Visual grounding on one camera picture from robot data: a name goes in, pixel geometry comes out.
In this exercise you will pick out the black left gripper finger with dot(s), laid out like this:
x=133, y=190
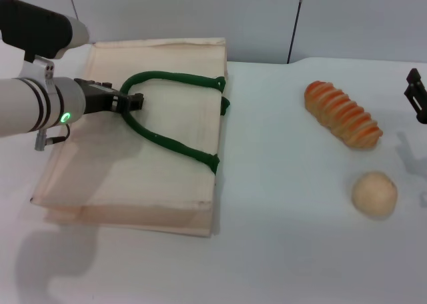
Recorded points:
x=136, y=105
x=136, y=97

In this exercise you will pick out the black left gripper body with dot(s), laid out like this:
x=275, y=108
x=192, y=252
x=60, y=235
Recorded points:
x=100, y=97

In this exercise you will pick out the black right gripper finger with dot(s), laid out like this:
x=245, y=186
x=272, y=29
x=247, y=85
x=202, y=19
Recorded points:
x=417, y=94

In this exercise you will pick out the orange striped long bread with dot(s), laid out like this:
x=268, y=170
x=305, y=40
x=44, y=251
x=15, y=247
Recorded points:
x=343, y=114

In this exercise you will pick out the round egg yolk pastry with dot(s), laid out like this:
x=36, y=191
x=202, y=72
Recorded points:
x=375, y=195

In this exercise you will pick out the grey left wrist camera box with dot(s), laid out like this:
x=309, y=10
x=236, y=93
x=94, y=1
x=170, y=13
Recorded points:
x=33, y=24

